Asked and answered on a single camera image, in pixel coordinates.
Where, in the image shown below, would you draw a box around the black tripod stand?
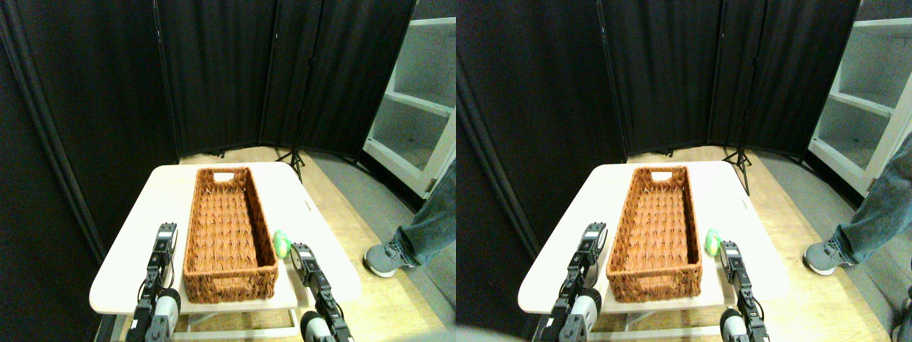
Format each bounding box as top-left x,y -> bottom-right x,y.
275,145 -> 307,185
722,145 -> 753,197

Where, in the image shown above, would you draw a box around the low white table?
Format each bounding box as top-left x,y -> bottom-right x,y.
517,160 -> 792,340
88,161 -> 363,340

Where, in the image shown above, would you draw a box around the white shelf unit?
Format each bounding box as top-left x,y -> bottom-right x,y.
807,17 -> 912,199
362,17 -> 456,200

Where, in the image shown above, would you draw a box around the person's legs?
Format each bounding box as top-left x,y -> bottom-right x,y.
363,160 -> 456,279
803,132 -> 912,276

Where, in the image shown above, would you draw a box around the brown wicker basket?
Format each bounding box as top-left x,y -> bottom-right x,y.
182,166 -> 280,305
606,165 -> 704,304

